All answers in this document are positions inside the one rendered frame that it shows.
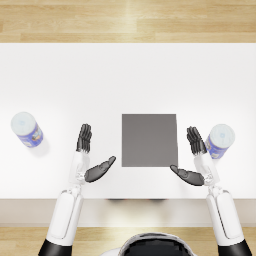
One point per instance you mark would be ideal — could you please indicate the dark round robot body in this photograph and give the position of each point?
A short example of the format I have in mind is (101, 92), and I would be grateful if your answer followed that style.
(155, 246)

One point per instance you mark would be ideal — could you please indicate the dark grey square mat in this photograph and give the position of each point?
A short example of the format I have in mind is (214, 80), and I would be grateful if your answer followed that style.
(149, 140)

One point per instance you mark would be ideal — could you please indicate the blue can with white lid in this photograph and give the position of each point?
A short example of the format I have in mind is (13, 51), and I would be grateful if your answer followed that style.
(220, 140)
(26, 129)

